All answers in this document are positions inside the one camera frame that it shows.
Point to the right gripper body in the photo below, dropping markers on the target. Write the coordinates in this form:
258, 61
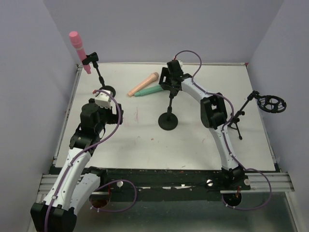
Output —
165, 80

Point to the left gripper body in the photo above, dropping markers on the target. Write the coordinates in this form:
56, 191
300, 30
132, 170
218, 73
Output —
117, 113

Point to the teal toy microphone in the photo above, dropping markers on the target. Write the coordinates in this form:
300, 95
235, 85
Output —
148, 91

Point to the black round-base mic stand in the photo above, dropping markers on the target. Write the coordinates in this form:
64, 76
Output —
93, 58

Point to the pink toy microphone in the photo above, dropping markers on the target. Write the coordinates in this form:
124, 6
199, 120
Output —
77, 43

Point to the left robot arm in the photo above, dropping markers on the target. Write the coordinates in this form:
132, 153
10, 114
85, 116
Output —
82, 146

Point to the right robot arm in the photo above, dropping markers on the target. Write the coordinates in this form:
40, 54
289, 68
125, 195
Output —
213, 116

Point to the black tripod mic stand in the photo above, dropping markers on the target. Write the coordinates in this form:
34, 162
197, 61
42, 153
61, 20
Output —
235, 119

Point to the peach toy microphone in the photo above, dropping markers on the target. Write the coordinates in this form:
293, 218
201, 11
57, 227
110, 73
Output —
151, 78

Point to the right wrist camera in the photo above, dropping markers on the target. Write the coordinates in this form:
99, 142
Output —
180, 62

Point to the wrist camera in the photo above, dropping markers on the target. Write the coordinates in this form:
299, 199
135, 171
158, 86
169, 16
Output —
180, 62
102, 99

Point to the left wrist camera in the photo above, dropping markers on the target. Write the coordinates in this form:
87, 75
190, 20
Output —
102, 99

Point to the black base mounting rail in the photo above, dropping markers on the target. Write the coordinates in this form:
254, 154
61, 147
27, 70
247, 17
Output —
149, 185

